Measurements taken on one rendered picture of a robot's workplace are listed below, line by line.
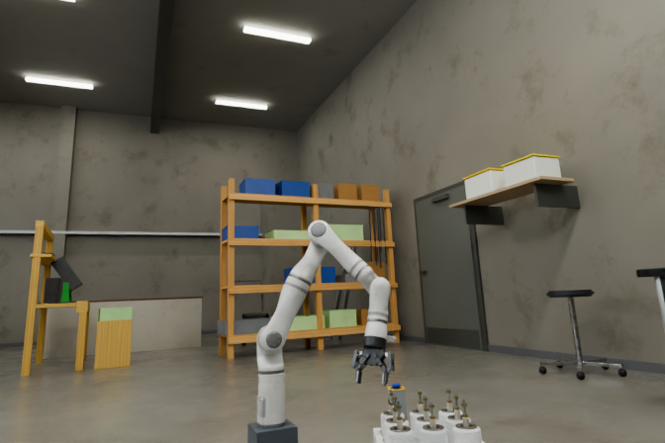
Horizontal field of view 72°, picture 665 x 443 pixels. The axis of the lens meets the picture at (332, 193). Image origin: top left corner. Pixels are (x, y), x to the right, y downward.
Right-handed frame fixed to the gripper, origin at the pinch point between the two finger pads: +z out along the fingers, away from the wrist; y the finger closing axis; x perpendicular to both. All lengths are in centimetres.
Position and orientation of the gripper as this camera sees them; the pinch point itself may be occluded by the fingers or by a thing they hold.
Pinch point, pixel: (370, 383)
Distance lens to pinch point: 162.1
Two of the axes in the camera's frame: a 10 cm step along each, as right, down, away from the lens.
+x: 5.2, 4.6, 7.2
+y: 8.4, -1.3, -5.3
